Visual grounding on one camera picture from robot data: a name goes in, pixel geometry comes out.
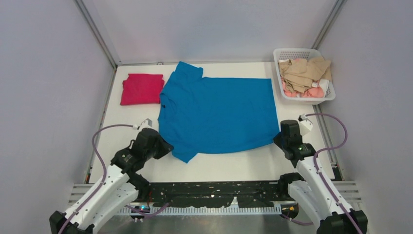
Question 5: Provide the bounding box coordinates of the blue t-shirt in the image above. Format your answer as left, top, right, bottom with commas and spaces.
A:
158, 62, 280, 162

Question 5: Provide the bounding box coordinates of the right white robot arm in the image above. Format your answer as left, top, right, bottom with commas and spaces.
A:
273, 119, 368, 234

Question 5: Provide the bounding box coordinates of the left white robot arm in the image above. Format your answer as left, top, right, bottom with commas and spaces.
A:
49, 126, 173, 234

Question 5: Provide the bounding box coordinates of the pink t-shirt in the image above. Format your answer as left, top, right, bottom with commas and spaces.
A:
282, 79, 325, 98

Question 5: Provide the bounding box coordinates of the folded red t-shirt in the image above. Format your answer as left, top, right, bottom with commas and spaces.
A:
120, 74, 165, 106

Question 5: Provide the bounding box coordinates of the white plastic laundry basket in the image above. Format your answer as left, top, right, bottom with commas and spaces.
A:
273, 48, 336, 105

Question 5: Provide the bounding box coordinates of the beige t-shirt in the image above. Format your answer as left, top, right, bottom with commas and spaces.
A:
278, 56, 332, 95

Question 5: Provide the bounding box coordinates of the black taped mounting plate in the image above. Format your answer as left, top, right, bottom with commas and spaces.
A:
135, 180, 292, 208

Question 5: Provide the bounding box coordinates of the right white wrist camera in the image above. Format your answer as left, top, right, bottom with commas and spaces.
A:
298, 114, 314, 136

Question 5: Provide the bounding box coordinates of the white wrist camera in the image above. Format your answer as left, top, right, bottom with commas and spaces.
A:
298, 114, 314, 136
132, 118, 152, 130

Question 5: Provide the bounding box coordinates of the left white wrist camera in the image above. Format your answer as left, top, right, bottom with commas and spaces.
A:
132, 118, 152, 130

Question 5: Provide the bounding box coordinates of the aluminium frame rail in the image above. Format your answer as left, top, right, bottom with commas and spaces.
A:
68, 180, 363, 217

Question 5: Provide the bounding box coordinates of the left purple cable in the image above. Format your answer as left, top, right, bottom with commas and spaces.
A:
57, 124, 139, 234

